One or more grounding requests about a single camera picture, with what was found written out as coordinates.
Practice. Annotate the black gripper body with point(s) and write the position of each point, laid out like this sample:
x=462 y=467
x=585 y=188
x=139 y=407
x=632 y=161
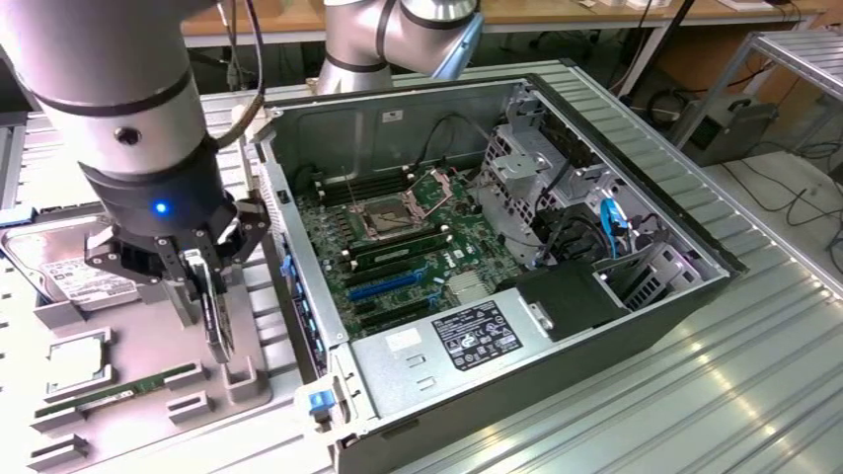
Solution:
x=155 y=200

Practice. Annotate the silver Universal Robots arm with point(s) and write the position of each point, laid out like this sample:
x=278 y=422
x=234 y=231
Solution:
x=99 y=74

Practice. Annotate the silver hard disk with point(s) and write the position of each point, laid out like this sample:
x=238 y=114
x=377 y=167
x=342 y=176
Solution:
x=59 y=276

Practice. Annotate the green motherboard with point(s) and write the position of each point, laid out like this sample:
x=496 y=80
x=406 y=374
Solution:
x=330 y=232

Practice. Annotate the grey parts rack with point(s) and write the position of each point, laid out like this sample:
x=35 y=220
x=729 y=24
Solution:
x=145 y=345

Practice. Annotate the locking lever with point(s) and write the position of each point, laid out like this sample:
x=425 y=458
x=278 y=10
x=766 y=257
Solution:
x=353 y=190

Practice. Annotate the black RAM slot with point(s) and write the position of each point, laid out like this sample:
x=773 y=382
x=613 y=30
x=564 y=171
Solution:
x=360 y=179
x=369 y=190

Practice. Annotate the CPU socket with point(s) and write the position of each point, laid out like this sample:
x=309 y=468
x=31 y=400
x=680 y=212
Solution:
x=386 y=217

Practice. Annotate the CPU chip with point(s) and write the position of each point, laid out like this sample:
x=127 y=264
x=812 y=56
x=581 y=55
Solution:
x=75 y=363

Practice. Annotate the black expansion slot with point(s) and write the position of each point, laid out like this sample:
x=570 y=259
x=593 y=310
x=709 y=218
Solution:
x=396 y=311
x=382 y=276

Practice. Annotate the installed RAM stick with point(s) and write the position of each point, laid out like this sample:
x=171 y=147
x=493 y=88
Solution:
x=396 y=249

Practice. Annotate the blue expansion slot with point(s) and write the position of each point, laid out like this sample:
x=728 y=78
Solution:
x=389 y=287

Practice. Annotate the green RAM stick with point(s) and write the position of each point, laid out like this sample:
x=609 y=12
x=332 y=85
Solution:
x=119 y=392

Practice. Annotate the socket cover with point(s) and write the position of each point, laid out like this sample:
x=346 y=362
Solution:
x=432 y=190

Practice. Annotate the silver chipset heat sink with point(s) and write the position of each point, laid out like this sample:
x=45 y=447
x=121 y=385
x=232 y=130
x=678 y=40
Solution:
x=469 y=285

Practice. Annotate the blue case latch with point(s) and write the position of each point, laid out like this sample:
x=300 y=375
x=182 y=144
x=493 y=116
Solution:
x=321 y=401

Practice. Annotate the grey power supply unit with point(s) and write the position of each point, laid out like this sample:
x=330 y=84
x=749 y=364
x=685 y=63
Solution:
x=409 y=375

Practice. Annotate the metal drive cage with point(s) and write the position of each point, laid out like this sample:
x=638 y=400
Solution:
x=521 y=168

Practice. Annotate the black fan shroud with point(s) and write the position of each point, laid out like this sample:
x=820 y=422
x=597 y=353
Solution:
x=566 y=301

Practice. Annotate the open black PC case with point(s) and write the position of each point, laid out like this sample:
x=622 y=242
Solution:
x=461 y=434

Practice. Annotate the disk bay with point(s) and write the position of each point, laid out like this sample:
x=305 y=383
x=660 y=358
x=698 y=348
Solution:
x=649 y=281

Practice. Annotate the wooden desk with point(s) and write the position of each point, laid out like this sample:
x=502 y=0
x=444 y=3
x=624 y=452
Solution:
x=560 y=15

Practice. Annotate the black box on floor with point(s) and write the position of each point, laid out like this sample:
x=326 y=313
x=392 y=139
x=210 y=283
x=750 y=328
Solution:
x=732 y=131

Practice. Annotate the metal frame table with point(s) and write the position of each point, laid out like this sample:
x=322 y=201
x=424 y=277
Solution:
x=797 y=54

